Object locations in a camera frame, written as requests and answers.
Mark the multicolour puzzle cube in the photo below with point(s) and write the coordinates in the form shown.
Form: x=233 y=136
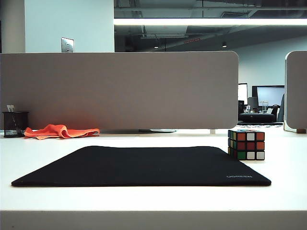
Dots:
x=249 y=146

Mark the black fabric mouse pad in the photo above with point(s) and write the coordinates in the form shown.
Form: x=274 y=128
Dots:
x=144 y=167

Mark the flat grey monitor stand base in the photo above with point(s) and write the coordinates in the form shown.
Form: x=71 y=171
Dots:
x=139 y=131

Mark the wide grey desk divider panel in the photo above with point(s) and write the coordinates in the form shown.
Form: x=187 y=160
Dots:
x=120 y=91

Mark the red LED ceiling sign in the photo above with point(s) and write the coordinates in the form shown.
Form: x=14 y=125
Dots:
x=192 y=40

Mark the white background board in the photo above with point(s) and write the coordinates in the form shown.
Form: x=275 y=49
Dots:
x=242 y=92

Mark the orange cloth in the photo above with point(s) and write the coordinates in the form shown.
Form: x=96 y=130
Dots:
x=60 y=131

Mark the dark round lounge seat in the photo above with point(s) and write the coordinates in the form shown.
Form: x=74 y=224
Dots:
x=256 y=118

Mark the long white ceiling light strip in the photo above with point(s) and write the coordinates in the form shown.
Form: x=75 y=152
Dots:
x=204 y=21

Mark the clear glass bottle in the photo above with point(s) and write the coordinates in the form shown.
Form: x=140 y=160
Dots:
x=265 y=106

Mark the large background display screen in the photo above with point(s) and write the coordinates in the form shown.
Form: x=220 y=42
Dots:
x=268 y=94

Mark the black mesh pen holder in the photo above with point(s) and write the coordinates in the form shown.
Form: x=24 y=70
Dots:
x=14 y=124

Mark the silver clip in pen holder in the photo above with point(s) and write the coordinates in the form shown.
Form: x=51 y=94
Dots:
x=10 y=108

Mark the narrow-view grey desk divider panel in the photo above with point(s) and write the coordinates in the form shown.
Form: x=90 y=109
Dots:
x=297 y=91

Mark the brown divider foot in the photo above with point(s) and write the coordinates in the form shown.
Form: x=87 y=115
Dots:
x=301 y=130

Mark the white divider foot bracket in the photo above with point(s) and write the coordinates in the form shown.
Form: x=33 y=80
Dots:
x=213 y=131

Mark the metal wall switch plate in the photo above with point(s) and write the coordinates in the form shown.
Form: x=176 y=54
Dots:
x=67 y=44

